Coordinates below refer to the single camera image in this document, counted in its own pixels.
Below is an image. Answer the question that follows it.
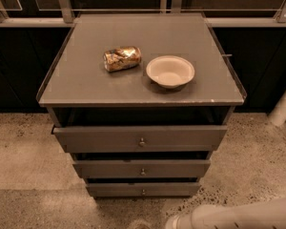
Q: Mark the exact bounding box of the grey drawer cabinet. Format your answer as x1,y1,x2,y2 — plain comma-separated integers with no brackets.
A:
37,13,246,186

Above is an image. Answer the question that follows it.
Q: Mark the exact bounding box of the crushed golden drink can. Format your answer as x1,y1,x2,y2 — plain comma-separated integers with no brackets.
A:
103,46,141,72

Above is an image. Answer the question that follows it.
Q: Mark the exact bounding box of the white paper bowl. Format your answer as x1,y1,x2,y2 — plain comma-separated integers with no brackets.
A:
146,55,195,89

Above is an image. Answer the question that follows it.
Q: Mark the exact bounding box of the white pipe by wall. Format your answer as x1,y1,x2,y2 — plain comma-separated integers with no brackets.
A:
269,91,286,126

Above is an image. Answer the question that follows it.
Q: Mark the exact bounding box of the grey metal railing frame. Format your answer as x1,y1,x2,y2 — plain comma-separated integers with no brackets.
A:
0,0,286,28

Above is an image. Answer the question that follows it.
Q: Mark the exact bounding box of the grey drawer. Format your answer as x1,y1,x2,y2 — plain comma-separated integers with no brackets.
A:
53,125,227,153
73,159,211,178
87,182,200,198

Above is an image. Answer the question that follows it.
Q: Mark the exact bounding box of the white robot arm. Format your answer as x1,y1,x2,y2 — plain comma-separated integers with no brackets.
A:
165,198,286,229

